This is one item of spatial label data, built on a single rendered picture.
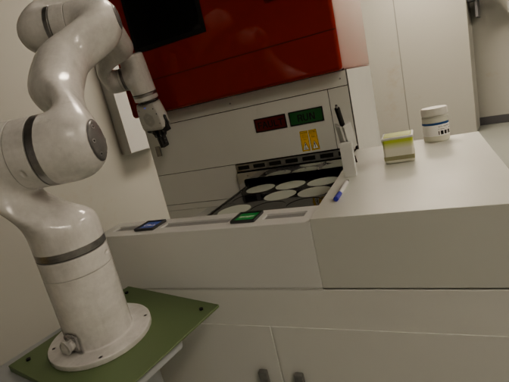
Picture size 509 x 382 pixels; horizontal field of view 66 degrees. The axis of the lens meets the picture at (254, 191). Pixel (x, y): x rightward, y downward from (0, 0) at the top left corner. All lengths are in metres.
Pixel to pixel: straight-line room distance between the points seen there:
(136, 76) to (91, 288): 0.84
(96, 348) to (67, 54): 0.55
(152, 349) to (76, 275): 0.18
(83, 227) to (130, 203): 2.26
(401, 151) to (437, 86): 5.41
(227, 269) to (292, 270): 0.15
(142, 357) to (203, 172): 0.93
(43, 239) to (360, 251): 0.54
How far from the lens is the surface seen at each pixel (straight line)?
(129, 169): 2.98
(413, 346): 0.83
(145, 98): 1.42
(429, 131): 1.23
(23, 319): 2.66
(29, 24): 1.03
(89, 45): 0.93
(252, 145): 1.42
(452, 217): 0.71
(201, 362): 1.04
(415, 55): 6.45
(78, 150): 0.66
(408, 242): 0.72
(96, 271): 0.74
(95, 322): 0.77
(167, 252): 0.91
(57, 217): 0.72
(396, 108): 6.57
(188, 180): 1.58
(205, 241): 0.84
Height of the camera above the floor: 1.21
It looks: 13 degrees down
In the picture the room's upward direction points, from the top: 13 degrees counter-clockwise
